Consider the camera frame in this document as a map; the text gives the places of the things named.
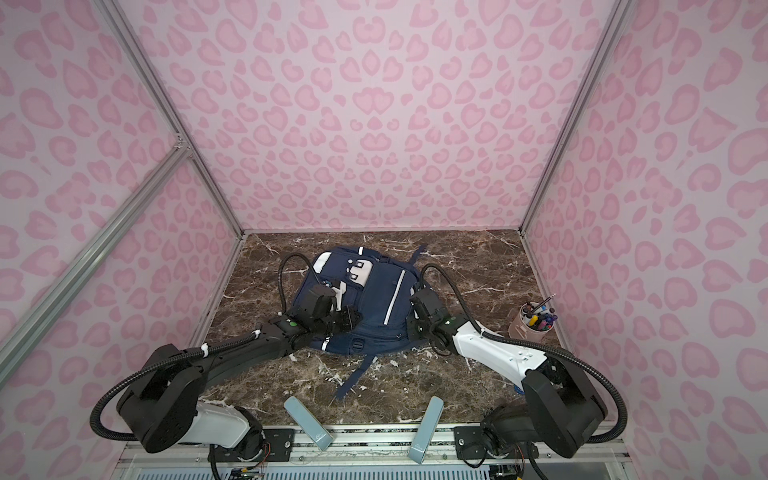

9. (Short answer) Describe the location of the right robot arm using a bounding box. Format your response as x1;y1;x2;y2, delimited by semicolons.
410;263;629;458

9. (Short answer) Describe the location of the right teal stand block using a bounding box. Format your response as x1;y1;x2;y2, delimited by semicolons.
408;396;444;465

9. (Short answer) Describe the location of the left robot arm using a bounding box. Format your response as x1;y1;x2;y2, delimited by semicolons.
89;278;362;460

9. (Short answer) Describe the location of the left teal stand block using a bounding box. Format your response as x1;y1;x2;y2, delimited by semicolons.
284;396;333;451

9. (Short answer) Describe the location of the pink pen holder cup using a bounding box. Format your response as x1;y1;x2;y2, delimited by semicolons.
508;295;559;342

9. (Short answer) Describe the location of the teal stand block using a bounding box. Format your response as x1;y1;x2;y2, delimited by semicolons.
284;396;333;451
408;396;444;465

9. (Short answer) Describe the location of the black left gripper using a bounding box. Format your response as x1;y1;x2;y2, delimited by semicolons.
313;303;364;338

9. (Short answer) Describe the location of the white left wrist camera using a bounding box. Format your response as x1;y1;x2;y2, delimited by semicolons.
324;279;347;311

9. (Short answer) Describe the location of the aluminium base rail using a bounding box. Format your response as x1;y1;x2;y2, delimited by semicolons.
113;419;631;480

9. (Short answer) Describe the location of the navy blue student backpack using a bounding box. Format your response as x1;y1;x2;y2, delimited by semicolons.
292;245;426;401

